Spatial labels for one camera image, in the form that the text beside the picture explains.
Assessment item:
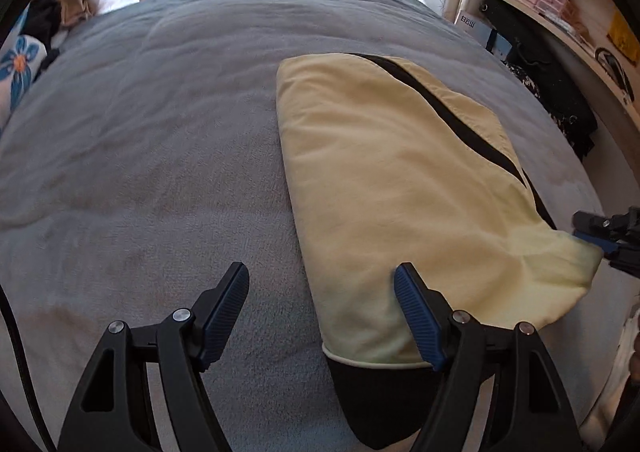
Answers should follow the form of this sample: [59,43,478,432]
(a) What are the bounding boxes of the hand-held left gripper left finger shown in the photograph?
[57,262,250,452]

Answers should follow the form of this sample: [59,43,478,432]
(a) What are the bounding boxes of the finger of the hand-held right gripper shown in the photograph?
[574,232,640,278]
[572,206,640,243]

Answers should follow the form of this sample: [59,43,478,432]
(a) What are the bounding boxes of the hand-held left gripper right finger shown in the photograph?
[394,262,583,452]

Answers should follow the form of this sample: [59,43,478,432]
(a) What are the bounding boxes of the pale yellow and black hooded jacket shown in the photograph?
[276,52,605,450]

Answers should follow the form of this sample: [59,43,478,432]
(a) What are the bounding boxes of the dark clothes pile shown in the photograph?
[27,0,63,70]

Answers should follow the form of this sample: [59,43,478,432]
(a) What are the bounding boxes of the black headphones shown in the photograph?
[595,47,636,93]

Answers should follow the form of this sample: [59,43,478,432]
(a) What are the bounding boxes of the black and white patterned cloth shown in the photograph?
[502,60,543,98]

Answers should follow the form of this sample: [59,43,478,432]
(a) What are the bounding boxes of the black bag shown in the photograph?
[480,0,598,158]

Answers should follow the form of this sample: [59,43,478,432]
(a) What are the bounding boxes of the yellow packet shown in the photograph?
[607,12,640,66]

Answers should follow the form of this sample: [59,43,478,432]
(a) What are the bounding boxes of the grey-blue bed blanket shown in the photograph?
[0,0,608,452]

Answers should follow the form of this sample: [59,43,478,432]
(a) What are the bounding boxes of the white cardboard box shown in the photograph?
[455,10,493,50]

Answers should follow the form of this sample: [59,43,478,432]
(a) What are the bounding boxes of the folded white quilt blue flowers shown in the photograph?
[0,12,48,133]

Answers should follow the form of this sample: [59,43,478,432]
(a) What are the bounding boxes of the black cable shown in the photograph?
[0,282,56,452]

